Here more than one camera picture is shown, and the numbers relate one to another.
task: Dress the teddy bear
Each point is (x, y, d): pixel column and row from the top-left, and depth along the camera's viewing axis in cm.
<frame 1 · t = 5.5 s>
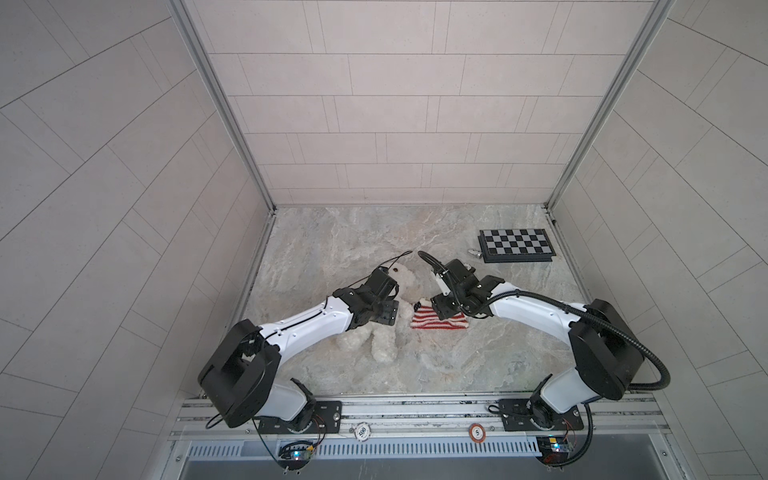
left hand: (391, 306, 86), fingers open
right hand: (438, 305, 88), fingers open
white teddy bear: (397, 340, 82), point 4 cm above the table
red white striped sweater: (425, 317, 89), on the table
black white chessboard: (515, 245, 104), point 3 cm above the table
small silver metal object: (475, 252, 103), point 2 cm above the table

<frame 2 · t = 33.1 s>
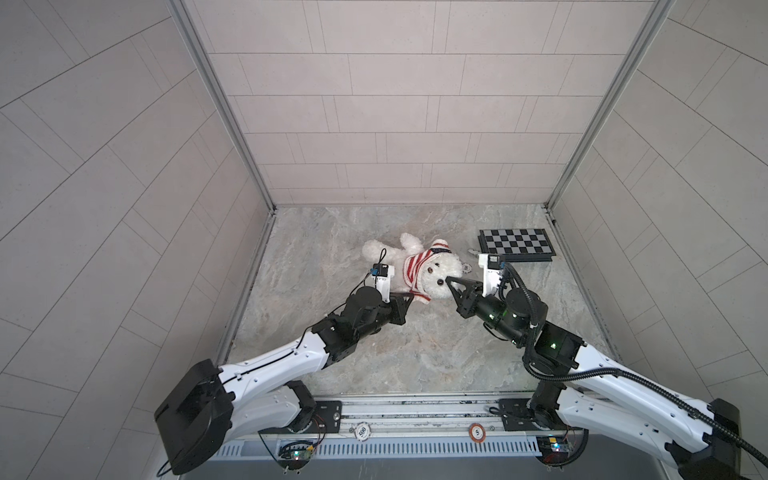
left hand: (421, 296, 75), fingers closed
right hand: (444, 284, 67), fingers closed
red white striped sweater: (411, 264, 74), point 24 cm above the table
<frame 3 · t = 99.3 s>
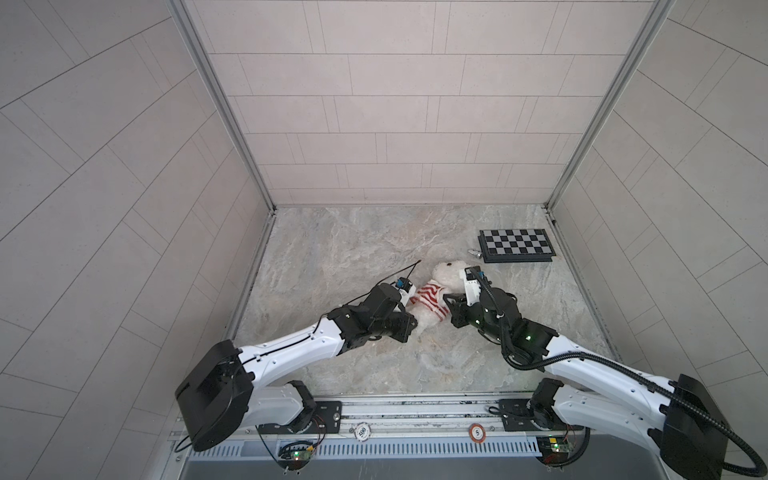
left hand: (424, 324, 77), fingers closed
right hand: (441, 300, 77), fingers closed
red white striped sweater: (432, 296, 80), point 13 cm above the table
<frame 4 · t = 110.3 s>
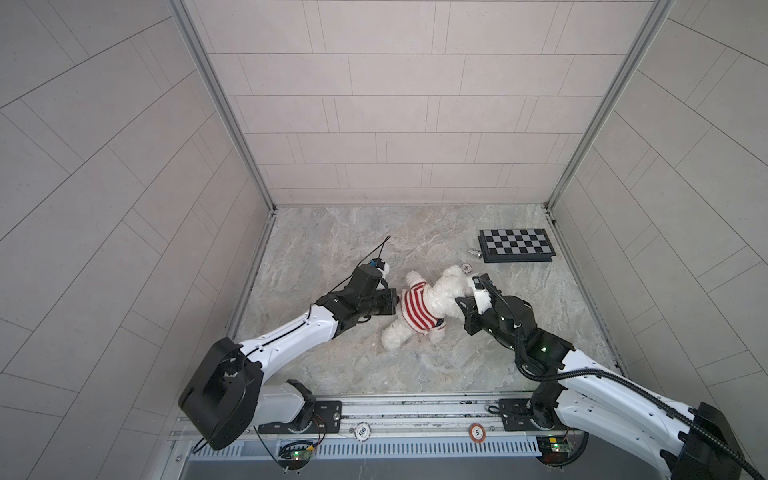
left hand: (407, 298, 81), fingers closed
right hand: (454, 302, 77), fingers closed
white teddy bear: (441, 295, 78), point 15 cm above the table
red white striped sweater: (418, 312, 78), point 12 cm above the table
the other named things where they were.

